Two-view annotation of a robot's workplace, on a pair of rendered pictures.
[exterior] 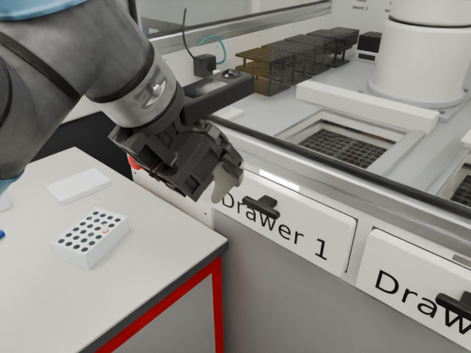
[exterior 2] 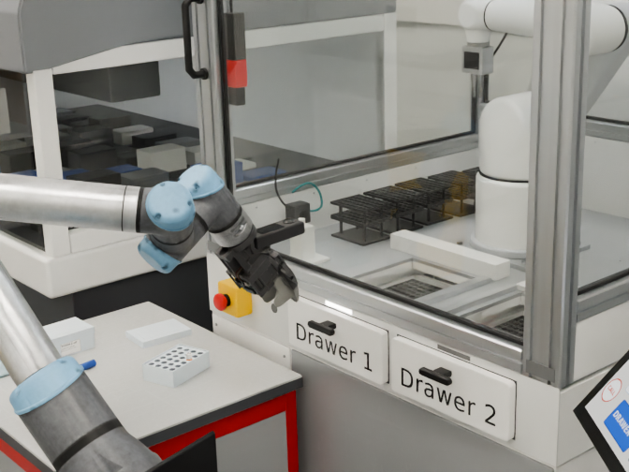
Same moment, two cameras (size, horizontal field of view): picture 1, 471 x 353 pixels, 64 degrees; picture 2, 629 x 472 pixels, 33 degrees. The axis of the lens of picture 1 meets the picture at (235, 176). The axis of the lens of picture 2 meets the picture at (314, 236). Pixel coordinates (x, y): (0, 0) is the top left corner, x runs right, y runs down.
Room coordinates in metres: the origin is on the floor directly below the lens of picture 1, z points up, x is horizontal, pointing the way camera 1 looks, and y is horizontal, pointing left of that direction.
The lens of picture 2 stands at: (-1.46, -0.34, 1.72)
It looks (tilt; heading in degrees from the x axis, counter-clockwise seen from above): 17 degrees down; 9
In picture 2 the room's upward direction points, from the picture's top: 2 degrees counter-clockwise
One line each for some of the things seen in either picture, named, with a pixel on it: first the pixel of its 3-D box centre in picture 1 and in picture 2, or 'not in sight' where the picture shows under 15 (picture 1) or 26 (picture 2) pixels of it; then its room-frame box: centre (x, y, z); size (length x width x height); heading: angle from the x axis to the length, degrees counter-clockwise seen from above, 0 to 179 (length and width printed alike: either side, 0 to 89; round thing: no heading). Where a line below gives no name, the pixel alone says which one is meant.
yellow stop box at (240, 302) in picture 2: not in sight; (233, 298); (0.74, 0.19, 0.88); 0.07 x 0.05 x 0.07; 48
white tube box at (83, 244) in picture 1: (92, 236); (176, 365); (0.57, 0.29, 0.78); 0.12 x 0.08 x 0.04; 156
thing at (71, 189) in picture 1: (78, 185); (158, 332); (0.77, 0.38, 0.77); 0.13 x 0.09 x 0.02; 134
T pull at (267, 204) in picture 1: (264, 204); (325, 326); (0.51, -0.05, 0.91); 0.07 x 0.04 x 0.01; 48
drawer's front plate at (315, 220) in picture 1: (273, 212); (335, 337); (0.53, -0.07, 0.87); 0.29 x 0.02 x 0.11; 48
